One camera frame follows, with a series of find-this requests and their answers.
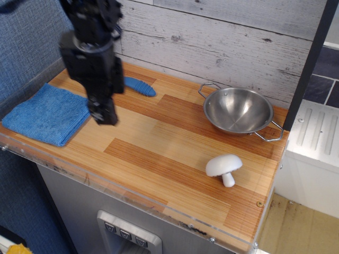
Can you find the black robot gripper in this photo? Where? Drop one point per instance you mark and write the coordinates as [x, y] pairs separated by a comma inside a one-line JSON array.
[[98, 70]]

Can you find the white toy mushroom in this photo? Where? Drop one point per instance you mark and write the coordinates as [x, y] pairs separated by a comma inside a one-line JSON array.
[[223, 166]]

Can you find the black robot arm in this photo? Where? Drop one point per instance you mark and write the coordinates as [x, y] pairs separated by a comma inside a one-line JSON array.
[[94, 21]]

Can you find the blue folded cloth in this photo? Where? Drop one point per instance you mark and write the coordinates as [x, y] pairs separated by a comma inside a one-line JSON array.
[[52, 116]]

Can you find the silver dispenser button panel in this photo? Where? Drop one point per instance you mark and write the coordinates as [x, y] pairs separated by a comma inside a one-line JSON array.
[[121, 236]]

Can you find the yellow object bottom left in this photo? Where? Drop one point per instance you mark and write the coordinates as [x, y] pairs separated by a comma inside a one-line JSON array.
[[18, 249]]

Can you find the white toy sink unit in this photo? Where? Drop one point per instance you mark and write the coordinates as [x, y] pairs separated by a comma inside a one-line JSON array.
[[308, 173]]

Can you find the blue-handled metal spork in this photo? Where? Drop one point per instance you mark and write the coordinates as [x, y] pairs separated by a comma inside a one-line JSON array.
[[139, 86]]

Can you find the small steel two-handled pan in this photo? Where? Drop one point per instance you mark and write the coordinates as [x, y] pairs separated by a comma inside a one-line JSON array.
[[238, 111]]

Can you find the dark right shelf post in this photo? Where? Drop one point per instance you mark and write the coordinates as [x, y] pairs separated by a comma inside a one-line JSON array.
[[314, 52]]

